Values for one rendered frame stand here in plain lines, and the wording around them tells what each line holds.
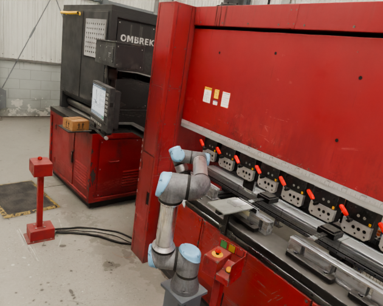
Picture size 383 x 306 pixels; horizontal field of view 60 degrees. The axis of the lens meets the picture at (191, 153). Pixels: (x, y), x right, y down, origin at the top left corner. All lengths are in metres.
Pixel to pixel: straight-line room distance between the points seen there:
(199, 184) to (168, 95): 1.40
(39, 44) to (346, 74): 7.35
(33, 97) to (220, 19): 6.55
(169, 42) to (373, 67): 1.51
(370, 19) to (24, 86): 7.53
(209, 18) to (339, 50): 1.10
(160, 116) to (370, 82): 1.59
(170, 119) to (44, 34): 6.02
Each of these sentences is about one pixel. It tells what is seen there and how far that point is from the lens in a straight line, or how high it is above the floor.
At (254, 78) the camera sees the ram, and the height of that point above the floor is 1.85.
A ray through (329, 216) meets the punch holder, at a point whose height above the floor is 1.21.
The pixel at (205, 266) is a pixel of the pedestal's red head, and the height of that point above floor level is 0.70.
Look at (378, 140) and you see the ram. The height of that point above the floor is 1.68.
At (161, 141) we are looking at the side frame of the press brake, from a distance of 2.83.
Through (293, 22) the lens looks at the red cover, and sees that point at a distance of 2.13.
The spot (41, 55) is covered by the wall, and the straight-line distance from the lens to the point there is 8.51.
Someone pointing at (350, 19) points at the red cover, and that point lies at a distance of 1.94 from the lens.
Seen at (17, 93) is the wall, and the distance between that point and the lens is 8.48.
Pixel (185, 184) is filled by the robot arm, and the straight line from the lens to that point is 1.47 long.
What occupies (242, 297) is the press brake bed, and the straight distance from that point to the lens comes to 2.45.
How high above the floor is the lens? 1.93
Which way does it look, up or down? 16 degrees down
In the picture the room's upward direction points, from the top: 9 degrees clockwise
